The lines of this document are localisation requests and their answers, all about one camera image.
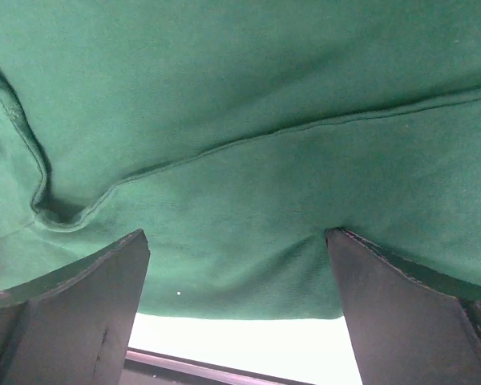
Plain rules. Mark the dark green t shirt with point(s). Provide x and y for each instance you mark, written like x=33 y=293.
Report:
x=234 y=134

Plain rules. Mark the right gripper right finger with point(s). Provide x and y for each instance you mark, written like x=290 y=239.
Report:
x=408 y=324

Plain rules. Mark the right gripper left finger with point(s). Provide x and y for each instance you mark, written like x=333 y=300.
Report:
x=72 y=325

